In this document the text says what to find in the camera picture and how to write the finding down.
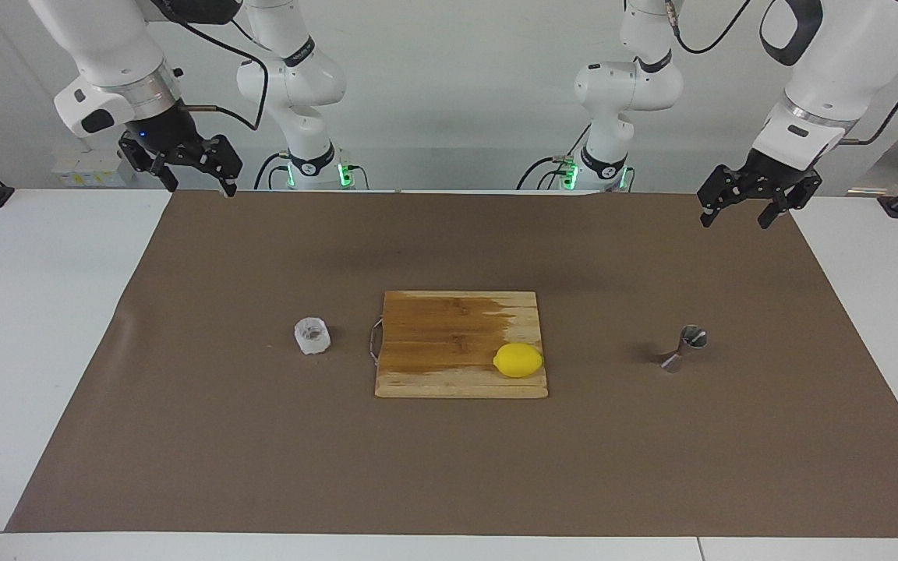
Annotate black base power cable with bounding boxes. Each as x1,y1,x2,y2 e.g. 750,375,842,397
253,152,294,191
516,154,576,191

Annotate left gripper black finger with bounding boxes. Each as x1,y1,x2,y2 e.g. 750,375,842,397
697,165,754,228
758,173,822,230

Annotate white background boxes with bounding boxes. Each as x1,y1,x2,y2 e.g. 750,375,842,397
51,150,129,188

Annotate yellow lemon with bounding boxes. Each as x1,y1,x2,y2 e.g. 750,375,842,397
493,343,545,379

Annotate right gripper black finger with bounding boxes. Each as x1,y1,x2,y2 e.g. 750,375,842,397
184,134,244,198
119,134,179,193

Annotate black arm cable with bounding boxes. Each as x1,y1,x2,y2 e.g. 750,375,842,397
149,0,269,132
666,0,898,147

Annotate brown table mat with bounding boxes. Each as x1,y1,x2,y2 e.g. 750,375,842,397
6,189,898,538

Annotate clear plastic cup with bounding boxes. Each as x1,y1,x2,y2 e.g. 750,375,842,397
294,316,332,356

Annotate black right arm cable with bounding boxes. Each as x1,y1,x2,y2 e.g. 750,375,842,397
149,0,269,132

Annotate steel double jigger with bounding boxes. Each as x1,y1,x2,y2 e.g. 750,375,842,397
658,325,709,374

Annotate wooden cutting board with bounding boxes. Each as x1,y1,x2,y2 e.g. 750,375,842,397
369,291,550,400

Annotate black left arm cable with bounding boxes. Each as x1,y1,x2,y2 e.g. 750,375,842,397
666,0,898,147

